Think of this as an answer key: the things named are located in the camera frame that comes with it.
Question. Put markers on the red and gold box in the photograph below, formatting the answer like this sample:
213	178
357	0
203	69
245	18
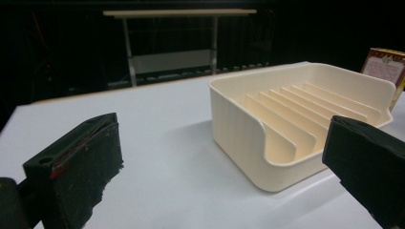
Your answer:
384	68

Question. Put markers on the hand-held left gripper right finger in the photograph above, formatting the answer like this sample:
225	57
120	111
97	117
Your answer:
369	159

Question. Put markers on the cream plastic slotted rack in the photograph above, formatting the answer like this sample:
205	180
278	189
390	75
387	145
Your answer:
242	133

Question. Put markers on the white metal-legged table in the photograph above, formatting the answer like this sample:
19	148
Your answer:
172	60

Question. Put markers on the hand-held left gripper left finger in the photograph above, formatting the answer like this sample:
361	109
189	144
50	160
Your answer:
76	171

